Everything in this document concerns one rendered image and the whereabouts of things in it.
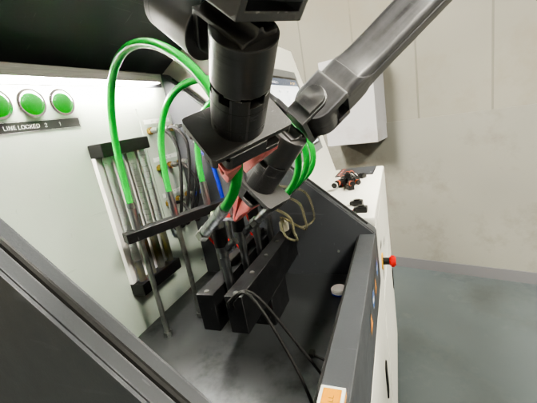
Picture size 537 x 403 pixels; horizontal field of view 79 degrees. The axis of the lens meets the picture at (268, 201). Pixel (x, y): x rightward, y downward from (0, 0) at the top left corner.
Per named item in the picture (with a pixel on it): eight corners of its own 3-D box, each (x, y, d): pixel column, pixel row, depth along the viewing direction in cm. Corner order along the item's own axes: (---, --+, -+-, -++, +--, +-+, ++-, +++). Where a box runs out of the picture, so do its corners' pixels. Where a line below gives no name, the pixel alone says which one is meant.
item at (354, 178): (361, 191, 113) (359, 176, 111) (331, 193, 117) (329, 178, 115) (367, 176, 133) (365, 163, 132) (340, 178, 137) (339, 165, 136)
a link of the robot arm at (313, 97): (331, 93, 43) (337, 119, 51) (276, 45, 47) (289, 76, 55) (267, 157, 44) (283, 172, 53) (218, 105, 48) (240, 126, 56)
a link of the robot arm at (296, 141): (295, 141, 44) (316, 137, 48) (264, 110, 46) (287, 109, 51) (272, 177, 48) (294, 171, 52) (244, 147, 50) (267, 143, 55)
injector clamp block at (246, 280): (256, 365, 62) (240, 296, 59) (212, 358, 66) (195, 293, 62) (301, 277, 93) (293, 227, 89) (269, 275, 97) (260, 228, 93)
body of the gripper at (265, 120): (181, 131, 35) (173, 74, 29) (256, 98, 39) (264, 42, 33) (213, 173, 33) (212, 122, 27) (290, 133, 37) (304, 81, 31)
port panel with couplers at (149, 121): (175, 222, 88) (145, 105, 81) (165, 223, 90) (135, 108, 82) (200, 207, 100) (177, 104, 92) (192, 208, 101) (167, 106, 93)
